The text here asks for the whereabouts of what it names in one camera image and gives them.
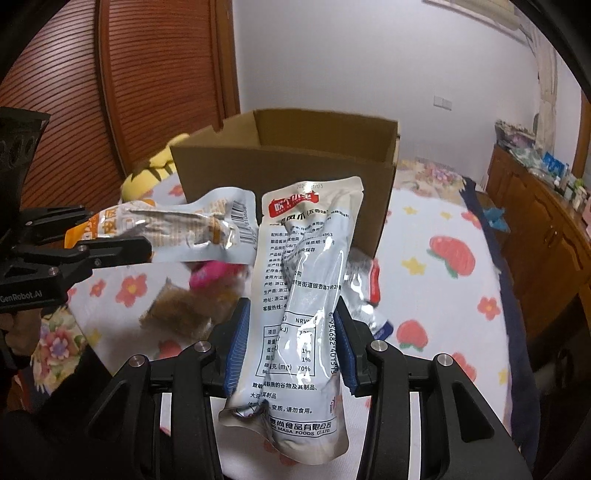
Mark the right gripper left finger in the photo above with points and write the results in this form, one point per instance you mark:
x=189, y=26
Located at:
x=154, y=419

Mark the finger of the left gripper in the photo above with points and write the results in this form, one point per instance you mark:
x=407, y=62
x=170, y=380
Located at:
x=36, y=262
x=51, y=223

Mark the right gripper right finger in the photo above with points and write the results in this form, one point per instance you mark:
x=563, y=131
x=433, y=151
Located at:
x=461, y=436

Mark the brown cake snack packet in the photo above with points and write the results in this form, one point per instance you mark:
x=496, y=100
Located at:
x=175, y=310

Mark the tall white snack pouch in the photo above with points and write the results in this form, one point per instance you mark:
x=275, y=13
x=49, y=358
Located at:
x=289, y=388

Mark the orange white snack packet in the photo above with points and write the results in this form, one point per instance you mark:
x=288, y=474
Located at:
x=221, y=226

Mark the yellow plush toy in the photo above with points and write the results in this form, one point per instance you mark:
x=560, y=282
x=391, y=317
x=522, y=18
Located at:
x=149, y=173

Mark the strawberry print bed sheet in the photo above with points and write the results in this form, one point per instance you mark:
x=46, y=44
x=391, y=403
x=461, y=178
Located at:
x=440, y=291

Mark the pink snack packet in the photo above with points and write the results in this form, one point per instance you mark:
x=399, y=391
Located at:
x=211, y=274

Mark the wooden louvered wardrobe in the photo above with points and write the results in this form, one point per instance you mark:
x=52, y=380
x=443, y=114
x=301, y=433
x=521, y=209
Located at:
x=118, y=80

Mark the red edged silver pouch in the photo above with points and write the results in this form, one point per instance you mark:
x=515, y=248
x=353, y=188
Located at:
x=362, y=293

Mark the wooden sideboard cabinet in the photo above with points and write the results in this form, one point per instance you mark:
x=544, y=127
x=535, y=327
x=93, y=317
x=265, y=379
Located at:
x=548, y=249

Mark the teal cloth scrap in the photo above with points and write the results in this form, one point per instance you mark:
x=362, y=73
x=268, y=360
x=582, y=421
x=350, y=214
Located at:
x=496, y=219

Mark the brown cardboard box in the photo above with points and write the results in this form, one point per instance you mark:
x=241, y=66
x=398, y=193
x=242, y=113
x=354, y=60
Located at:
x=268, y=149

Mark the floral quilt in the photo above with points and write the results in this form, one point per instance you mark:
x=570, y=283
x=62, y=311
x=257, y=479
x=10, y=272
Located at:
x=430, y=173

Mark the blue box on cabinet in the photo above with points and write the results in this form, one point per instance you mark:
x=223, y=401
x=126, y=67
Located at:
x=554, y=166

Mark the folded cloth pile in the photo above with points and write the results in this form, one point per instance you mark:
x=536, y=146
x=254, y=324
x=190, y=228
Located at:
x=513, y=137

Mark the beige curtain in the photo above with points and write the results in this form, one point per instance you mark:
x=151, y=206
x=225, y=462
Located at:
x=546, y=60

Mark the white wall switch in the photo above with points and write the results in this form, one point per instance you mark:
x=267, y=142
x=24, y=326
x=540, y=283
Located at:
x=443, y=103

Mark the wall air conditioner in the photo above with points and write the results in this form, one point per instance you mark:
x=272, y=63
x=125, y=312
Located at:
x=502, y=15

